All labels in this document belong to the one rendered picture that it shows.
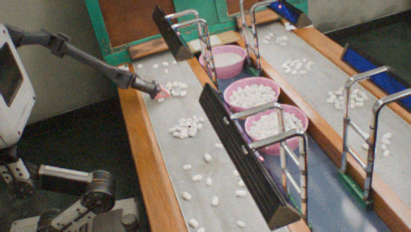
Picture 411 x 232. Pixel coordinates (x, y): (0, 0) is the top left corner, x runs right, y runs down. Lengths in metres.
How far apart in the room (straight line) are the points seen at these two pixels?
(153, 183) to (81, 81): 2.06
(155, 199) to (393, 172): 0.87
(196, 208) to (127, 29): 1.34
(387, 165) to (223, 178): 0.61
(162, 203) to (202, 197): 0.15
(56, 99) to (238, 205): 2.42
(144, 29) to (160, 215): 1.35
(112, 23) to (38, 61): 1.13
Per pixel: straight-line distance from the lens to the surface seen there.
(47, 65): 3.46
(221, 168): 1.60
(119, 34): 2.49
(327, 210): 1.50
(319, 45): 2.35
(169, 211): 1.46
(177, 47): 1.74
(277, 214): 0.94
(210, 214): 1.44
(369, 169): 1.38
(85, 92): 3.56
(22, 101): 1.49
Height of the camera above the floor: 1.80
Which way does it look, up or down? 34 degrees down
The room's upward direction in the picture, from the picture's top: 12 degrees counter-clockwise
